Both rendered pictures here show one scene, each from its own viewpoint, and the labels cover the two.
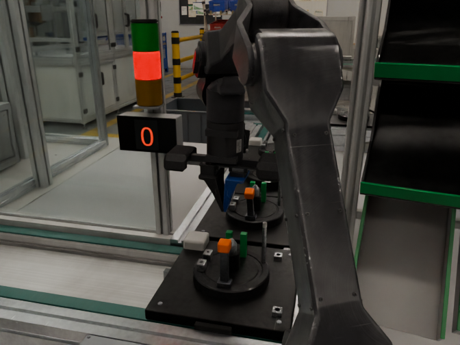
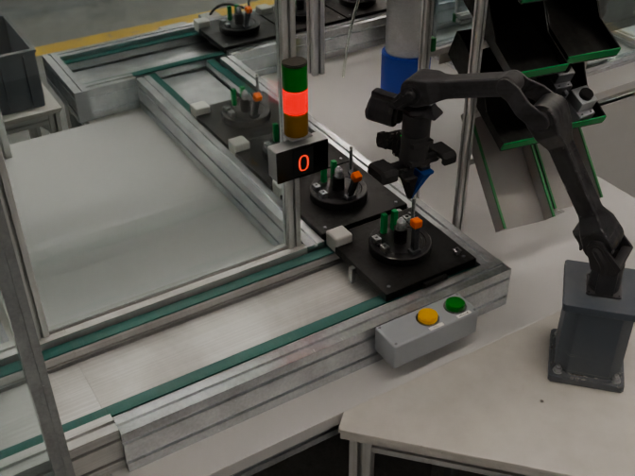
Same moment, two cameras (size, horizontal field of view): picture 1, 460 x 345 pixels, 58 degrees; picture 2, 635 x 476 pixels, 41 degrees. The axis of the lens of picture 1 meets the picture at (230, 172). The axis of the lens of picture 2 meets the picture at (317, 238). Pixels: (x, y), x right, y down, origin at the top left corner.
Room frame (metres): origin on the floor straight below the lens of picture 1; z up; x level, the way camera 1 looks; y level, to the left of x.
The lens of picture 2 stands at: (-0.32, 1.18, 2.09)
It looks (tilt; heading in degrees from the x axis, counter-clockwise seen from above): 36 degrees down; 316
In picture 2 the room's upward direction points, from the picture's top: 1 degrees counter-clockwise
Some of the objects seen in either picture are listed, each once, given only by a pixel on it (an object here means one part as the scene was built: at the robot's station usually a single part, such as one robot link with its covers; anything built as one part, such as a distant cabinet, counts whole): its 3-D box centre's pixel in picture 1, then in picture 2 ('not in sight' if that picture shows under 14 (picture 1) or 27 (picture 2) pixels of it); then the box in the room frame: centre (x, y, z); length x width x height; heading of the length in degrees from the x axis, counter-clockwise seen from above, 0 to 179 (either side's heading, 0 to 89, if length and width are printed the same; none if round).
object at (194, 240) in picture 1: (196, 244); (338, 239); (0.76, 0.07, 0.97); 0.05 x 0.05 x 0.04; 77
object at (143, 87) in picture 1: (148, 91); (296, 121); (0.80, 0.16, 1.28); 0.05 x 0.05 x 0.05
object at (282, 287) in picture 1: (231, 280); (399, 250); (0.65, 0.00, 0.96); 0.24 x 0.24 x 0.02; 77
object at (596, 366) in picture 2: not in sight; (593, 326); (0.21, -0.09, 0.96); 0.15 x 0.15 x 0.20; 31
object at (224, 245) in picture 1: (225, 258); (413, 232); (0.60, 0.01, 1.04); 0.04 x 0.02 x 0.08; 167
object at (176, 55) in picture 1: (203, 56); not in sight; (9.12, 0.57, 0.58); 3.40 x 0.20 x 1.15; 166
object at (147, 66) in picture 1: (147, 64); (295, 99); (0.80, 0.16, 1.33); 0.05 x 0.05 x 0.05
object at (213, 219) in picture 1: (254, 199); (337, 179); (0.90, -0.06, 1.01); 0.24 x 0.24 x 0.13; 77
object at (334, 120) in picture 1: (354, 109); not in sight; (1.89, -0.57, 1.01); 0.24 x 0.24 x 0.13; 77
